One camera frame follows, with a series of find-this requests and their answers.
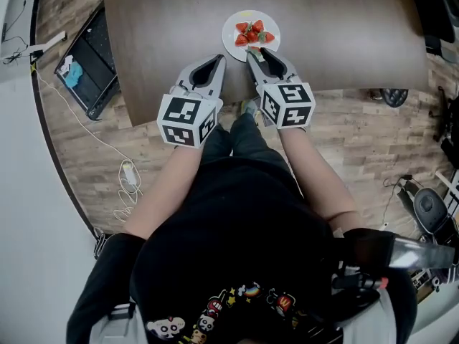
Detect black printed shirt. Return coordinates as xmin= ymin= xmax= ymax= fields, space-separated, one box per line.
xmin=66 ymin=155 xmax=419 ymax=344

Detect grey yellow right shoe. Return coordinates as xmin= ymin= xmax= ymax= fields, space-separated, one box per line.
xmin=240 ymin=98 xmax=260 ymax=120

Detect person's right forearm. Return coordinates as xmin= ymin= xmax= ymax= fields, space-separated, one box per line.
xmin=278 ymin=125 xmax=361 ymax=233

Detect blue cloth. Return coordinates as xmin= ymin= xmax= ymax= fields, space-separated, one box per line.
xmin=64 ymin=62 xmax=84 ymax=89

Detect white desk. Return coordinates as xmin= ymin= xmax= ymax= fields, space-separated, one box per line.
xmin=0 ymin=0 xmax=67 ymax=82

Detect white cloth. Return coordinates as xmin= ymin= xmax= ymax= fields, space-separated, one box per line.
xmin=58 ymin=54 xmax=75 ymax=75

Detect white round plate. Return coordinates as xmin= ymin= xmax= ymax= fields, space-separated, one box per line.
xmin=221 ymin=9 xmax=281 ymax=63

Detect black grey floor machine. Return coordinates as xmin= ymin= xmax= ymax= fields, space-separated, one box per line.
xmin=413 ymin=187 xmax=459 ymax=237

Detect black chest-mounted screen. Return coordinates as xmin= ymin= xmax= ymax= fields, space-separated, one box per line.
xmin=336 ymin=227 xmax=456 ymax=270

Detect black round stool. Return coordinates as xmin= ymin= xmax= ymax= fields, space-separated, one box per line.
xmin=379 ymin=88 xmax=410 ymax=108

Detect person's left forearm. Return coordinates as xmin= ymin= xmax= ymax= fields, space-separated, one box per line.
xmin=123 ymin=144 xmax=206 ymax=240

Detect grey shoulder strap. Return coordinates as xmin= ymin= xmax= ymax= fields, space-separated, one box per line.
xmin=88 ymin=301 xmax=148 ymax=344
xmin=342 ymin=287 xmax=408 ymax=344

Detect open black case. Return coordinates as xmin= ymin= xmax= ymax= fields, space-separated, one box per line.
xmin=53 ymin=0 xmax=121 ymax=121

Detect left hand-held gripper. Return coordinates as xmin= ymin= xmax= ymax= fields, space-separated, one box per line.
xmin=156 ymin=54 xmax=227 ymax=149

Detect black cable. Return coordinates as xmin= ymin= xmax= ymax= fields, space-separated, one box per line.
xmin=1 ymin=0 xmax=30 ymax=66

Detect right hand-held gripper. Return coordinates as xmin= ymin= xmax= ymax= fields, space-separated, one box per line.
xmin=246 ymin=47 xmax=316 ymax=130

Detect white power adapter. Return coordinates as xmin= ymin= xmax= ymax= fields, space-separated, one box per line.
xmin=122 ymin=160 xmax=139 ymax=186

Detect white floor cable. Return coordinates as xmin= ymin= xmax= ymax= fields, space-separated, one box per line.
xmin=32 ymin=64 xmax=144 ymax=224

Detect dark trousers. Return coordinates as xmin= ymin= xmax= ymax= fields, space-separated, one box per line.
xmin=199 ymin=112 xmax=290 ymax=170

